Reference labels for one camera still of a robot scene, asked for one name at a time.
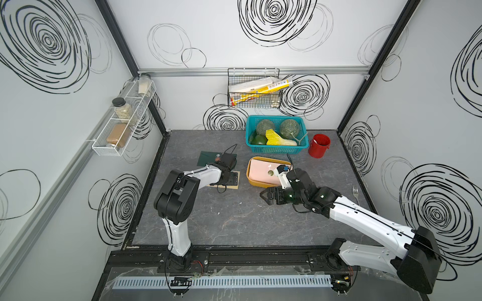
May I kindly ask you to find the black wire wall basket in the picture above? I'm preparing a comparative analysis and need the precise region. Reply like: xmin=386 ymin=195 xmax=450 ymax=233
xmin=227 ymin=68 xmax=281 ymax=109

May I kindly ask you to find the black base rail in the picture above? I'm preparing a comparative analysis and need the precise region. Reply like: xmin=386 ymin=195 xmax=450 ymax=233
xmin=104 ymin=245 xmax=361 ymax=275

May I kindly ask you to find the green pepper toy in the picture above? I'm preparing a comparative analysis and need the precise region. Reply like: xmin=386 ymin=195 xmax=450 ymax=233
xmin=250 ymin=135 xmax=267 ymax=145

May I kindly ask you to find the left green melon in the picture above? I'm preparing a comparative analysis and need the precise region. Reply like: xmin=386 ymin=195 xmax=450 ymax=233
xmin=256 ymin=119 xmax=276 ymax=136

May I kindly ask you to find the yellow white box in basket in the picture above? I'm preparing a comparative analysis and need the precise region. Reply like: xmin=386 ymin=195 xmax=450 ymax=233
xmin=228 ymin=77 xmax=292 ymax=109

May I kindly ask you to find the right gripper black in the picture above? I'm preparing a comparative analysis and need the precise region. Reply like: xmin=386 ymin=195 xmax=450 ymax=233
xmin=258 ymin=185 xmax=306 ymax=205

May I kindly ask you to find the white wire wall shelf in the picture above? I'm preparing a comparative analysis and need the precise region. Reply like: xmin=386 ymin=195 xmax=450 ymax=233
xmin=92 ymin=75 xmax=156 ymax=157

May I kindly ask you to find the right green melon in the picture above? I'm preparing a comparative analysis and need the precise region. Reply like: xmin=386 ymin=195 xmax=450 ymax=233
xmin=279 ymin=119 xmax=301 ymax=139

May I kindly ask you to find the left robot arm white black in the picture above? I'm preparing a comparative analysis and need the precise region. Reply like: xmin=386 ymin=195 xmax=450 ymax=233
xmin=154 ymin=153 xmax=237 ymax=260

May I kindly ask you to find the green melon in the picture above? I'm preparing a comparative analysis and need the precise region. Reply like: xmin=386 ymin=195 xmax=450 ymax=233
xmin=256 ymin=119 xmax=276 ymax=136
xmin=279 ymin=119 xmax=301 ymax=139

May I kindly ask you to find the yellow cabbage toy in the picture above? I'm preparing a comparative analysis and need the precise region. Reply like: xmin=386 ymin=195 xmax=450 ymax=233
xmin=266 ymin=129 xmax=297 ymax=146

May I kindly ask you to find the clear jar far shelf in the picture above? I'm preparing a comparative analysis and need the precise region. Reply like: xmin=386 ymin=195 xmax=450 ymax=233
xmin=138 ymin=73 xmax=151 ymax=95

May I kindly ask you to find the tan kraft envelope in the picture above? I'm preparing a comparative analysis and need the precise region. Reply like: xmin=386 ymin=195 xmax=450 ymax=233
xmin=209 ymin=171 xmax=240 ymax=189

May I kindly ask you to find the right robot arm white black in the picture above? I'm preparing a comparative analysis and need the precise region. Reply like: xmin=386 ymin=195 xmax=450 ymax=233
xmin=260 ymin=164 xmax=442 ymax=294

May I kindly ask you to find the silver fork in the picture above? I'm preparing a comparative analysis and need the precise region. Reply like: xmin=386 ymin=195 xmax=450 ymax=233
xmin=352 ymin=186 xmax=360 ymax=205

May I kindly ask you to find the red cup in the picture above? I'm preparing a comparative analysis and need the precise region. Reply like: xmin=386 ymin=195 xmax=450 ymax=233
xmin=308 ymin=134 xmax=331 ymax=159

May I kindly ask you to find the jar with black lid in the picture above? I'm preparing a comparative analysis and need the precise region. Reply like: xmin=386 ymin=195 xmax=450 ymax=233
xmin=112 ymin=97 xmax=133 ymax=124

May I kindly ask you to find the yellow plastic storage box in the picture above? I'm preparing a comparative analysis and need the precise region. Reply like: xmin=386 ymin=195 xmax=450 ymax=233
xmin=246 ymin=156 xmax=291 ymax=188

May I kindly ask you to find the teal plastic basket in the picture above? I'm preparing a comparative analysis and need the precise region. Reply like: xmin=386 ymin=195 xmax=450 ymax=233
xmin=246 ymin=115 xmax=310 ymax=154

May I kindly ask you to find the pink envelope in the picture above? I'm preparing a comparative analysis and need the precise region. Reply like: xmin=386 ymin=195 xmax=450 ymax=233
xmin=247 ymin=159 xmax=291 ymax=186

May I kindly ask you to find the white slotted cable duct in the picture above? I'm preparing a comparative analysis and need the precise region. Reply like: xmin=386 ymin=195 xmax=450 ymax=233
xmin=112 ymin=275 xmax=333 ymax=289

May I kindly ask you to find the dark green envelope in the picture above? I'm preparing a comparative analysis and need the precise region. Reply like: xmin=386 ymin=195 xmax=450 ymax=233
xmin=197 ymin=151 xmax=237 ymax=169

